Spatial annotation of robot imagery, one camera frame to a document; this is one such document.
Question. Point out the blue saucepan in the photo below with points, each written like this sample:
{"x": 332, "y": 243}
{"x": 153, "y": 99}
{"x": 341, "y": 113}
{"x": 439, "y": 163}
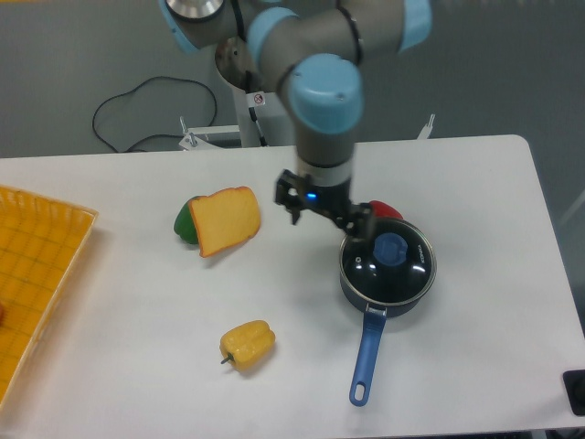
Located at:
{"x": 377, "y": 320}

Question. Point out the yellow bell pepper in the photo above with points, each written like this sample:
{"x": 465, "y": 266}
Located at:
{"x": 244, "y": 346}

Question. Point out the yellow woven basket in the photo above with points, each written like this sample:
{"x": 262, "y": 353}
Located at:
{"x": 41, "y": 240}

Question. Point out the green bell pepper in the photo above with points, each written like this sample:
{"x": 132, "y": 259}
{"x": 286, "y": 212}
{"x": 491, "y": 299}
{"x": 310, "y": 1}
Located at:
{"x": 184, "y": 226}

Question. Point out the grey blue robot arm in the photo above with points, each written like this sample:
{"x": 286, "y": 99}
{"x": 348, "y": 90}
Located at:
{"x": 311, "y": 64}

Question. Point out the toast bread slice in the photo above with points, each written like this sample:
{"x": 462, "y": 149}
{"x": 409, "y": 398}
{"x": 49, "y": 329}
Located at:
{"x": 225, "y": 219}

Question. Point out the black device at table edge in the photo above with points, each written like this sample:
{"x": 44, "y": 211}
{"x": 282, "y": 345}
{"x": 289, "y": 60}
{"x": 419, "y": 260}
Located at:
{"x": 574, "y": 385}

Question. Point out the red bell pepper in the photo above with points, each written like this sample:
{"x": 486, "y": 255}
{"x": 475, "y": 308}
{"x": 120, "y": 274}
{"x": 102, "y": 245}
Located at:
{"x": 384, "y": 210}

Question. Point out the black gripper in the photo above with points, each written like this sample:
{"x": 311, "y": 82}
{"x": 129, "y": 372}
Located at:
{"x": 297, "y": 193}

